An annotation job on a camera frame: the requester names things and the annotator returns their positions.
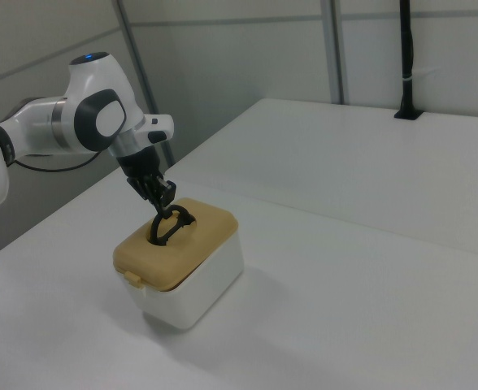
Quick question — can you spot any black pole with base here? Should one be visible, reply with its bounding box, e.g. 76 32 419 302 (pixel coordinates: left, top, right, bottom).
393 0 424 121

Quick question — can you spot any slanted silver partition post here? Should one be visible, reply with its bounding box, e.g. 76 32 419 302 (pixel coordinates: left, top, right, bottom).
115 0 176 168

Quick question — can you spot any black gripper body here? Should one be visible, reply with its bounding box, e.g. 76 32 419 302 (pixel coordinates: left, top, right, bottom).
116 145 162 184

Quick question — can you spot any white plastic tool case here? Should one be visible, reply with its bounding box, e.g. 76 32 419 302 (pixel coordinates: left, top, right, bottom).
119 228 246 332

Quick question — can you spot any tan lid with black handle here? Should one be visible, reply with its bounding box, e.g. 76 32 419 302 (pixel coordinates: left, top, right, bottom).
112 197 240 293

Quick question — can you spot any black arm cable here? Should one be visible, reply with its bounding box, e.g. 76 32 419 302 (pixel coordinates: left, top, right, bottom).
14 150 104 173

